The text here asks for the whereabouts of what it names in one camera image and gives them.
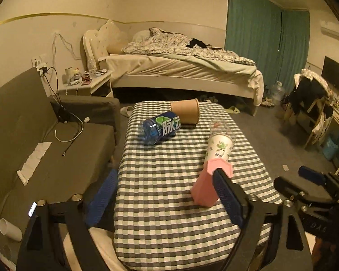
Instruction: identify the green curtain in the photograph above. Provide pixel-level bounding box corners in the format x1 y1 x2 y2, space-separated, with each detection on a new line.
225 0 311 92

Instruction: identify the clear plastic cup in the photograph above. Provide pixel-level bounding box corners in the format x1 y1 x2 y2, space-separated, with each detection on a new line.
209 117 236 146

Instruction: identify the white charging cable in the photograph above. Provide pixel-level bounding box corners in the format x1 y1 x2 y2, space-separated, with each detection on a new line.
54 112 85 143

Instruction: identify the large clear water jug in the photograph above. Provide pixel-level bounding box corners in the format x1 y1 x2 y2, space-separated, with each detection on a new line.
270 81 285 106

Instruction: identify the white bedside table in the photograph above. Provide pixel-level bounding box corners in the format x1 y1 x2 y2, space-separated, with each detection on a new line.
58 70 114 98

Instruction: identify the beige bed sheet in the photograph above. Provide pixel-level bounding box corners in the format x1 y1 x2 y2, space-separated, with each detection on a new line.
99 54 264 106

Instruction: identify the patterned quilt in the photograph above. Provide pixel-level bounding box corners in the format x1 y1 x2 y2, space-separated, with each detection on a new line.
122 28 257 66

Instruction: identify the white bed frame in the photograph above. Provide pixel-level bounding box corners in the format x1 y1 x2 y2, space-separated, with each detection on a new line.
83 20 264 114

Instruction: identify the white paper cup green print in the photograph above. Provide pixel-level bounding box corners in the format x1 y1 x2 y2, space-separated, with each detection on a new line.
204 133 234 163

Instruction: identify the green slipper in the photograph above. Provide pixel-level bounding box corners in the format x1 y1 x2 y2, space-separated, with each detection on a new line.
226 106 241 114

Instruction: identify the blue labelled water bottle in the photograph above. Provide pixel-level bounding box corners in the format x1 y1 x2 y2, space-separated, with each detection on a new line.
138 111 181 146

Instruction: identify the white paper cup on sofa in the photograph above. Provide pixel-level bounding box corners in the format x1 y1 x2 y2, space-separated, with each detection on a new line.
0 218 22 242

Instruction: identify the brown kraft paper cup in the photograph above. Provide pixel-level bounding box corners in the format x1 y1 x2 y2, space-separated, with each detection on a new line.
171 99 200 125

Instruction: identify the dark grey sofa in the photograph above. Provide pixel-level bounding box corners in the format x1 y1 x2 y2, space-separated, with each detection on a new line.
0 69 120 261

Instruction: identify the pink hexagonal cup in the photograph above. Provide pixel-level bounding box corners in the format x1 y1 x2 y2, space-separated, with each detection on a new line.
190 158 233 207

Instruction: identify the chair with clothes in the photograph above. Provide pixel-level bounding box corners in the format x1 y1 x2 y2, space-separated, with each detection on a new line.
283 69 334 146

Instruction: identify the grey checked tablecloth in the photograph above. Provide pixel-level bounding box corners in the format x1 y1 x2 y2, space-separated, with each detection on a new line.
114 101 281 270

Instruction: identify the white paper on sofa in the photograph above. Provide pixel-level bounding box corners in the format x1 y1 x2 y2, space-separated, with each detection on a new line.
17 142 52 186

